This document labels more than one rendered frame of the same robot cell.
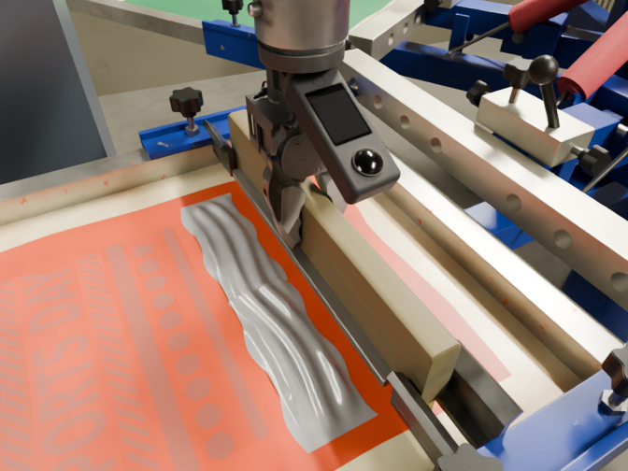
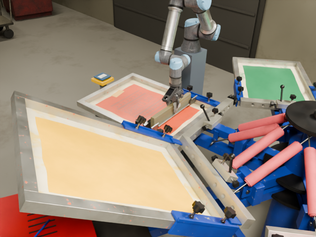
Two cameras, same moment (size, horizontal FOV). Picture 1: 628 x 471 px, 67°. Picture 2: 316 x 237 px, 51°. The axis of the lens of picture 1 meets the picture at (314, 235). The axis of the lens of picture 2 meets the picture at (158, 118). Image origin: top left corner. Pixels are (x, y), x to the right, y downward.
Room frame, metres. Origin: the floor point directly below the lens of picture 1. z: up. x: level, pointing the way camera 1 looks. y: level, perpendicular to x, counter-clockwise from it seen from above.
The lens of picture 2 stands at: (-0.47, -1.64, 2.17)
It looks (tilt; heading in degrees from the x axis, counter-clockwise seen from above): 34 degrees down; 66
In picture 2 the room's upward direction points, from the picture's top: 1 degrees clockwise
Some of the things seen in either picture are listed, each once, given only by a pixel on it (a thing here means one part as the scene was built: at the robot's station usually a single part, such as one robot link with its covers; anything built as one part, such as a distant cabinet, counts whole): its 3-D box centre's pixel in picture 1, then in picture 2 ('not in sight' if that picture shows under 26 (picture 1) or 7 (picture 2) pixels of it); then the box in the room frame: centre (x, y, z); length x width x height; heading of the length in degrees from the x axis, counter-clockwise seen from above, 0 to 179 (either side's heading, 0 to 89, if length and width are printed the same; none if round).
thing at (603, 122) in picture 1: (550, 142); (220, 130); (0.54, -0.31, 1.02); 0.17 x 0.06 x 0.05; 119
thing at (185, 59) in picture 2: not in sight; (179, 61); (0.46, 0.09, 1.31); 0.11 x 0.11 x 0.08; 39
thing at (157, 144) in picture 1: (247, 134); (198, 100); (0.63, 0.10, 0.97); 0.30 x 0.05 x 0.07; 119
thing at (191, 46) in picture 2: not in sight; (191, 43); (0.75, 0.48, 1.25); 0.15 x 0.15 x 0.10
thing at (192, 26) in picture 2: not in sight; (193, 27); (0.76, 0.47, 1.37); 0.13 x 0.12 x 0.14; 129
